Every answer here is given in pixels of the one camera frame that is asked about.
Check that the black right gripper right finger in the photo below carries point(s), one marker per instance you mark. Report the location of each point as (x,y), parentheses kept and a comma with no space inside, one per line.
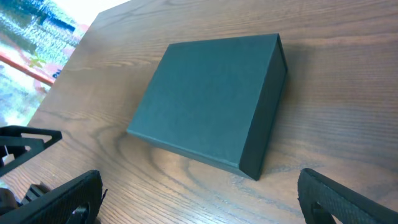
(323,200)

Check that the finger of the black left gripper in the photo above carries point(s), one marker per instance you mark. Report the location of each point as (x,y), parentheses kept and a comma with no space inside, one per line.
(16,149)

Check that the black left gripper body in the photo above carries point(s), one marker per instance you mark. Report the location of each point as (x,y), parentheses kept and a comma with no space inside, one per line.
(12,201)

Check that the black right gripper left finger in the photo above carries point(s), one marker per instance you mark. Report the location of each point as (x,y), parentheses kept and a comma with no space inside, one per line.
(77,201)

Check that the black box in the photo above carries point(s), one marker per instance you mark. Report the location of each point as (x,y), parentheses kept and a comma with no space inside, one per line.
(215,101)

